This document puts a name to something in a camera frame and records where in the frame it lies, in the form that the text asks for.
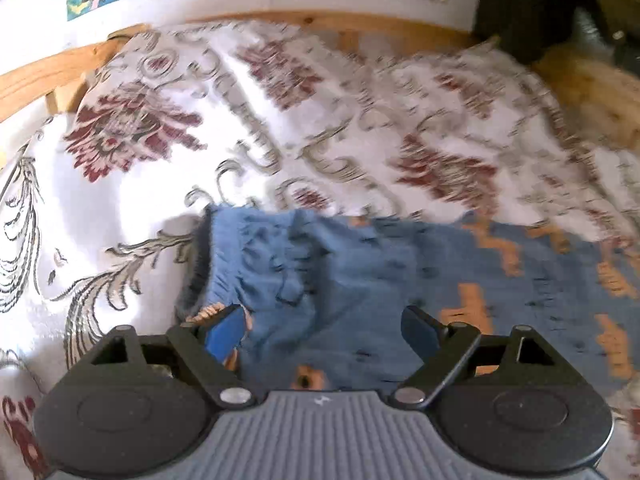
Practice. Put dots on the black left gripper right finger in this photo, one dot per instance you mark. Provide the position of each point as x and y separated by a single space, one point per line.
444 351

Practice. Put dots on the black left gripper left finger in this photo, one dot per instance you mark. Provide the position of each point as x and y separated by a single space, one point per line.
203 348

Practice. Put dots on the blue pants with orange trucks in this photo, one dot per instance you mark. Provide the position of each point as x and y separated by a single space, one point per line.
327 293

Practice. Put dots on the white floral bedspread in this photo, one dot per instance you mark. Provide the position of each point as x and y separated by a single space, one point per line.
99 206

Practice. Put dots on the wooden bed frame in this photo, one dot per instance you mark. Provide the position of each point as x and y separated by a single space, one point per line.
605 96

